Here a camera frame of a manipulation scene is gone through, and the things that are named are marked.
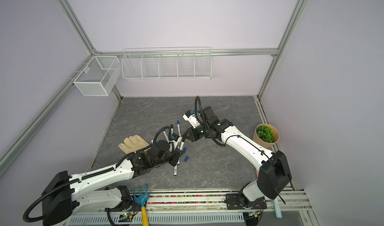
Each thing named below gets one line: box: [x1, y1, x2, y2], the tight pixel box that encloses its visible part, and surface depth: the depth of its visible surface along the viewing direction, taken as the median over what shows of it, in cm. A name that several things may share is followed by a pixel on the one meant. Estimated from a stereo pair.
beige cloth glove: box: [118, 135, 150, 154], surface depth 96 cm
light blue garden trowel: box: [273, 195, 283, 219], surface depth 72 cm
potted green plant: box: [252, 123, 280, 149], surface depth 88 cm
